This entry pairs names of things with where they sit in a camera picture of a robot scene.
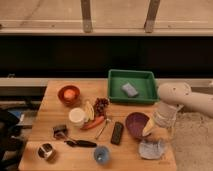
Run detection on black remote control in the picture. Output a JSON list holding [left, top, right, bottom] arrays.
[[111, 122, 124, 145]]

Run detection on banana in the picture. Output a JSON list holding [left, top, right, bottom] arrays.
[[84, 101, 95, 120]]

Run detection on purple bowl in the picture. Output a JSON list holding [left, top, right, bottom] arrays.
[[125, 112, 149, 140]]

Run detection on metal spoon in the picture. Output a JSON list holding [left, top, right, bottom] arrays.
[[95, 118, 111, 140]]

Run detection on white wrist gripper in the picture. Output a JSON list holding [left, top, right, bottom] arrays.
[[142, 102, 179, 136]]

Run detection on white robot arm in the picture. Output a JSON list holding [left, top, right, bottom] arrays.
[[142, 82, 213, 136]]

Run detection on metal cup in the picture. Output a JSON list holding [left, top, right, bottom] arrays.
[[37, 143, 56, 161]]

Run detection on orange fruit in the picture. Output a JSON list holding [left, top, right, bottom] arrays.
[[64, 89, 75, 100]]

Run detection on orange carrot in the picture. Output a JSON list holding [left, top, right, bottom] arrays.
[[81, 116, 104, 130]]

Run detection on white cup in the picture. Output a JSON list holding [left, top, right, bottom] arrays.
[[69, 108, 86, 127]]

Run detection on black chair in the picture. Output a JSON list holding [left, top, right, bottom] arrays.
[[0, 108, 23, 171]]

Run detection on light blue towel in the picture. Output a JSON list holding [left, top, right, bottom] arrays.
[[138, 139, 166, 160]]

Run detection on dark red grapes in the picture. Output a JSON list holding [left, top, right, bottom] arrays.
[[94, 98, 109, 116]]

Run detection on red bowl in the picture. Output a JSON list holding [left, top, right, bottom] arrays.
[[58, 85, 80, 106]]

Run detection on blue small bowl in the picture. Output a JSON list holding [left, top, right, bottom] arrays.
[[93, 146, 110, 165]]

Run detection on green plastic tray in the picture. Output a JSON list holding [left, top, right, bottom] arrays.
[[108, 69, 158, 104]]

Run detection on dark metal clip tool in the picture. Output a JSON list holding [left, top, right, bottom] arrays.
[[53, 125, 68, 139]]

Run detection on grey blue sponge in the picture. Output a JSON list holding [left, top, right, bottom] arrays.
[[122, 83, 138, 97]]

